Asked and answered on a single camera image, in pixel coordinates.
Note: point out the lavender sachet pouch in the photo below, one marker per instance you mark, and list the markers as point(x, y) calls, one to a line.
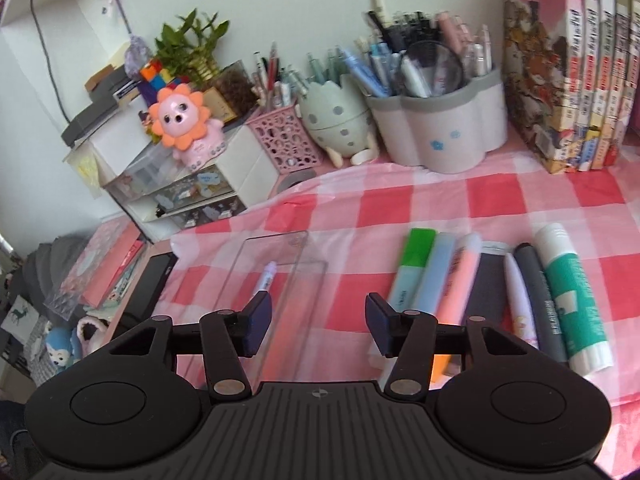
point(135, 52)

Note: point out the green egg-shaped pen holder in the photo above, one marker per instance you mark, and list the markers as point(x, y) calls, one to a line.
point(335, 120)

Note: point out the light blue highlighter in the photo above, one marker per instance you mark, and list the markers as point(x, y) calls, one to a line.
point(440, 275)

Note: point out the blue plush toy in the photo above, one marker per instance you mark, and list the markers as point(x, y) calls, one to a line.
point(60, 350)

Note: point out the clear plastic organizer box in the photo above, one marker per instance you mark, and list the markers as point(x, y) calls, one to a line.
point(295, 280)

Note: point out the grey white flower pen holder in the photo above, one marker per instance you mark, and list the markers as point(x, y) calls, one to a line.
point(440, 125)

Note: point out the white printed drawer organizer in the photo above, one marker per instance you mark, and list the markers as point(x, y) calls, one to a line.
point(210, 195)

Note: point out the fuzzy slipper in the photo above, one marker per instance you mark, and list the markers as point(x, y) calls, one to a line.
point(92, 327)

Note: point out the dark grey marker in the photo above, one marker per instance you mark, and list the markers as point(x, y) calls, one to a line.
point(542, 300)

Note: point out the peach orange highlighter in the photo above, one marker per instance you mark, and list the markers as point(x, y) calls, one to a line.
point(462, 280)

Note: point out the grey cloth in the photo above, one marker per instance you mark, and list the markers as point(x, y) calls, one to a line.
point(50, 265)

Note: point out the magnifying glass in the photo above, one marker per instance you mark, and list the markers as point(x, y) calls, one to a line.
point(432, 67)

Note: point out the dark grey flat case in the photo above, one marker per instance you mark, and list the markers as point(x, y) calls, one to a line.
point(487, 285)

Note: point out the clear glass jar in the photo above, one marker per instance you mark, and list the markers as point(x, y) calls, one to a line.
point(232, 87)

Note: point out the lilac white pen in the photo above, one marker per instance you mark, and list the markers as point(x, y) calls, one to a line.
point(520, 300)

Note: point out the bunch of blue white pens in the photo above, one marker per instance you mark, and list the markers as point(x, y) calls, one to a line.
point(380, 60)

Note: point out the white purple cartoon pen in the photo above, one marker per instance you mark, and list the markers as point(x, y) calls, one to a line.
point(265, 277)

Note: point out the bunch of grey-green pens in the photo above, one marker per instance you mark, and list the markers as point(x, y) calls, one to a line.
point(320, 67)

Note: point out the pink checkered tablecloth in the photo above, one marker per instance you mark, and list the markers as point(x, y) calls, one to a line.
point(400, 195)

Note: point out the black smartphone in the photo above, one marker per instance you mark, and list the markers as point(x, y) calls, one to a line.
point(150, 285)

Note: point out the stack of black boxes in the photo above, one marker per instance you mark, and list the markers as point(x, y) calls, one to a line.
point(95, 110)

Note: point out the green bamboo plant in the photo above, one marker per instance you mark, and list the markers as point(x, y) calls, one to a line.
point(192, 40)

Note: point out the pink mesh pen holder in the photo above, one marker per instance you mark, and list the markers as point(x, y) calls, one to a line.
point(285, 140)

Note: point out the pink flat box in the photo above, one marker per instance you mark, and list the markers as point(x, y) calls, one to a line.
point(105, 270)

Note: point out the green white glue stick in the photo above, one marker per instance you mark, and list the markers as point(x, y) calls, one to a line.
point(570, 290)

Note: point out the bunch of red black pens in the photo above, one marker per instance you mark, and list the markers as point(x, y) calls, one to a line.
point(267, 77)

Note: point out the deer picture card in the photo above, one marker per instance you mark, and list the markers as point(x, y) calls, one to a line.
point(20, 317)

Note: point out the white storage box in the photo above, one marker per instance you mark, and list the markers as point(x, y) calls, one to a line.
point(117, 142)

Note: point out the colourful puzzle cube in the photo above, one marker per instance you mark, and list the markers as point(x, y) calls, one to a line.
point(157, 72)

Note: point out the green highlighter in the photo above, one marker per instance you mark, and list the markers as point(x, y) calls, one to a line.
point(420, 250)

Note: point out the pink lion toy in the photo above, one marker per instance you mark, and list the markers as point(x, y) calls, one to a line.
point(182, 120)

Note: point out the clear compartment storage box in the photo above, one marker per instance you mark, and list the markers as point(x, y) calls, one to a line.
point(150, 170)

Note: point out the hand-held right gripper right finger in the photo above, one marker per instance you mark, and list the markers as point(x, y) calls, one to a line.
point(377, 326)

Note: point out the row of comic books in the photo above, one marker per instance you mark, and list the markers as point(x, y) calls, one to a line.
point(550, 60)

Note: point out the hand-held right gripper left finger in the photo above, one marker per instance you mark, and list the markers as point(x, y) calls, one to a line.
point(257, 321)

